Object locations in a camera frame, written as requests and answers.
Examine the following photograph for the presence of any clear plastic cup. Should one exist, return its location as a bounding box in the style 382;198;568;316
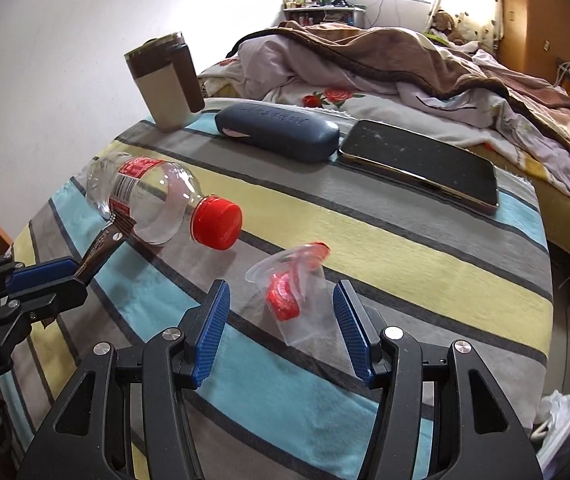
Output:
245;241;338;347

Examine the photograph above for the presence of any red bottle cap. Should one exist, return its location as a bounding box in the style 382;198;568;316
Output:
266;272;302;322

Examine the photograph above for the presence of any brown teddy bear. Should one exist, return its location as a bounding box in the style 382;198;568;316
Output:
430;10;468;45

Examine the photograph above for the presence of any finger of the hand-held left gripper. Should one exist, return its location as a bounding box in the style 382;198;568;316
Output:
0;280;88;333
0;256;80;311

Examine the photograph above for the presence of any bed with brown blankets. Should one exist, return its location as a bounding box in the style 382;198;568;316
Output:
225;20;570;161

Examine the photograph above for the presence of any wooden wardrobe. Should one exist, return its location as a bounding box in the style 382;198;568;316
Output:
495;0;570;81

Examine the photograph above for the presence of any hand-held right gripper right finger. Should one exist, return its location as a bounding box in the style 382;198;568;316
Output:
332;280;541;480

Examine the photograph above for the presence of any brown sachet wrapper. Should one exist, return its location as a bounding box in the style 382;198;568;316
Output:
74;212;136;286

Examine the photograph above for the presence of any lavender duvet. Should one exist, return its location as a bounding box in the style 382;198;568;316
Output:
237;35;570;221

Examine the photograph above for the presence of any black smartphone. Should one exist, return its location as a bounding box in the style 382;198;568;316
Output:
337;119;500;213

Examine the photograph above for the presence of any beige and brown small bin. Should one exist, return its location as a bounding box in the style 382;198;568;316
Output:
124;31;207;132

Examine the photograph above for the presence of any floral bedsheet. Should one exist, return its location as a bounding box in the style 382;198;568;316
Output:
200;57;541;161

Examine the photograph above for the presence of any dark blue glasses case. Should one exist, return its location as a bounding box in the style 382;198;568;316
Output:
214;101;341;163

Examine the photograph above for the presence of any clear bottle with red label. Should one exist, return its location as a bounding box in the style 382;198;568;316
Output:
86;152;244;251

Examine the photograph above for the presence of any white shelf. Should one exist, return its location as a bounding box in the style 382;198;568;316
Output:
282;5;366;28

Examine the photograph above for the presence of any striped blanket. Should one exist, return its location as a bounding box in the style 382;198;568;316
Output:
0;97;553;480

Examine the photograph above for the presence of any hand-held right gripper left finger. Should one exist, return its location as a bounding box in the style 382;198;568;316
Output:
16;280;232;480

